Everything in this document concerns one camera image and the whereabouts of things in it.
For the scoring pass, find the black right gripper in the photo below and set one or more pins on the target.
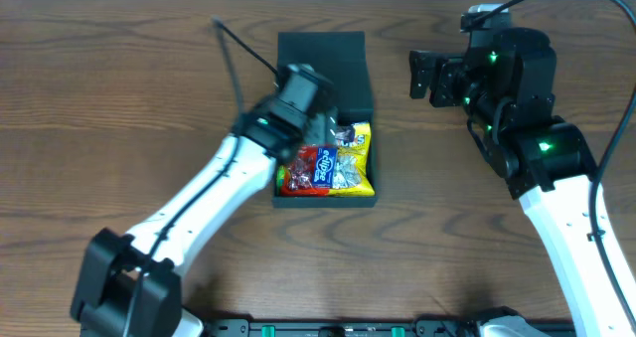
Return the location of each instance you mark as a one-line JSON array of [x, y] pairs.
[[442, 79]]

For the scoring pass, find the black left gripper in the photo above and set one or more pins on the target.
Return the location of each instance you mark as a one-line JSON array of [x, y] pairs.
[[325, 126]]

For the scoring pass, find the purple white candy bar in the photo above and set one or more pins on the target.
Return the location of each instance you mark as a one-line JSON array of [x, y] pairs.
[[345, 135]]

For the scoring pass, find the blue Eclipse mint pack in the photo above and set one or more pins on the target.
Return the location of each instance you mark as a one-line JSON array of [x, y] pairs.
[[324, 166]]

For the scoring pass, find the red candy bag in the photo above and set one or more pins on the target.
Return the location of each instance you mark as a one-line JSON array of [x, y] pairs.
[[299, 175]]

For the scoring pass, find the yellow candy bag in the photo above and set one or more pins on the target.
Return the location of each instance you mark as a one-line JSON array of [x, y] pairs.
[[350, 174]]

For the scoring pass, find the dark green gift box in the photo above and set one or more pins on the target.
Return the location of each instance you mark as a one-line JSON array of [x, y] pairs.
[[341, 58]]

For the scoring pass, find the Haribo gummy candy bag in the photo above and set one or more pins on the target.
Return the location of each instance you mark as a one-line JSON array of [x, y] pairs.
[[280, 177]]

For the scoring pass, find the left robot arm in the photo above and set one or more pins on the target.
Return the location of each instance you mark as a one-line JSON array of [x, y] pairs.
[[131, 284]]

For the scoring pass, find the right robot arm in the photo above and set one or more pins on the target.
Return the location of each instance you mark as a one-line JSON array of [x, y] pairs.
[[504, 83]]

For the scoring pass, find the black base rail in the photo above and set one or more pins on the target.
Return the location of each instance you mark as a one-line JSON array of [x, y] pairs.
[[498, 321]]

